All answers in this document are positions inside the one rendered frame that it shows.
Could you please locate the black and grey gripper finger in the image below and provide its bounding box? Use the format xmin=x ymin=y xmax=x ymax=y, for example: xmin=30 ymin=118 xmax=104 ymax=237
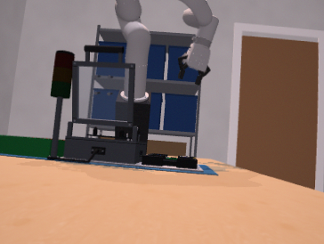
xmin=195 ymin=66 xmax=211 ymax=85
xmin=178 ymin=55 xmax=189 ymax=79

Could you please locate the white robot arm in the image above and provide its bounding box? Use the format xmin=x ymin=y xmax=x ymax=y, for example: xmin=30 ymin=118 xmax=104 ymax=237
xmin=115 ymin=0 xmax=219 ymax=102

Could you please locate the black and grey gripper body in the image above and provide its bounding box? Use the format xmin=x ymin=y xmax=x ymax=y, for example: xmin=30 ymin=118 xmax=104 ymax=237
xmin=183 ymin=43 xmax=211 ymax=72

